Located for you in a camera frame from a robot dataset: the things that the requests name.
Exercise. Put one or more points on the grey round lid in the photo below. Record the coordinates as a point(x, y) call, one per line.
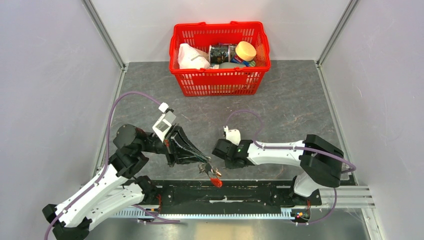
point(231, 65)

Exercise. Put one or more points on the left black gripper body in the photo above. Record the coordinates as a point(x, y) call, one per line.
point(169, 146)

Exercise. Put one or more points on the right aluminium corner post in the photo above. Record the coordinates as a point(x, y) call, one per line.
point(350, 8)

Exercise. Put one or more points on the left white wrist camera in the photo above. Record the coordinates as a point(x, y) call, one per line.
point(163, 125)

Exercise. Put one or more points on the black printed can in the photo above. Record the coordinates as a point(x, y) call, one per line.
point(221, 53)

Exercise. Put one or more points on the keyring with red fob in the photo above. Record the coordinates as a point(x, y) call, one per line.
point(213, 173)

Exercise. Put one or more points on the slotted cable duct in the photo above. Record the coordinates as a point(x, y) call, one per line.
point(136, 213)

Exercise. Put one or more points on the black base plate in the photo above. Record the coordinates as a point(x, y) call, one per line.
point(234, 197)

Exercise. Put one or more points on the left aluminium corner post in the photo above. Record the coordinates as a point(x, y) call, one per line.
point(101, 28)

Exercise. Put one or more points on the red plastic shopping basket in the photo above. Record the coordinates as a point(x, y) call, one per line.
point(220, 82)

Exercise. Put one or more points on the blue snack packet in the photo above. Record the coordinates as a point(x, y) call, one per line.
point(237, 60)

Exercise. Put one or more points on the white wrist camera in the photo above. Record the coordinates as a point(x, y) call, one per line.
point(163, 125)
point(232, 135)

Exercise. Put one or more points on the aluminium corner post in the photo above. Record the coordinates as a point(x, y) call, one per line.
point(101, 28)
point(350, 8)

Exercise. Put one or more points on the white crumpled bag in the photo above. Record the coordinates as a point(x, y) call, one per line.
point(192, 58)

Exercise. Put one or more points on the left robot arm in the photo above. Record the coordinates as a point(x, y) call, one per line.
point(115, 186)

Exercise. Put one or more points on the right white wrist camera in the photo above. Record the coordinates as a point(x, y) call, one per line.
point(232, 135)

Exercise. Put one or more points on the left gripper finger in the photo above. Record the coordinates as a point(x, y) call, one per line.
point(187, 153)
point(182, 138)

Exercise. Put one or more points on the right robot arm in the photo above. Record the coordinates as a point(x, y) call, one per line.
point(320, 160)

